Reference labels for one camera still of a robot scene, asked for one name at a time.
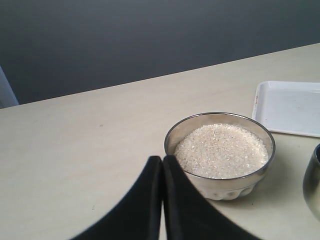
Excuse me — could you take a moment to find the steel bowl with rice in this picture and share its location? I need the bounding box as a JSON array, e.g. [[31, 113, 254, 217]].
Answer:
[[164, 112, 276, 201]]

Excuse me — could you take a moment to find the small steel cup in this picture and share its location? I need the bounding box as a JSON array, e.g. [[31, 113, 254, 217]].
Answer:
[[302, 144, 320, 221]]

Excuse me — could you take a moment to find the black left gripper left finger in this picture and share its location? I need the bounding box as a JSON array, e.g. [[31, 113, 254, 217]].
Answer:
[[73, 156, 163, 240]]

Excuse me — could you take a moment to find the white plastic tray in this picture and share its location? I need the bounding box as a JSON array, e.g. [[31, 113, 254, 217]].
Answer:
[[251, 81, 320, 138]]

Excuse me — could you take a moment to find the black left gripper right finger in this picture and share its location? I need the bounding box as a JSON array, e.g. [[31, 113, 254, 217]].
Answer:
[[163, 155, 255, 240]]

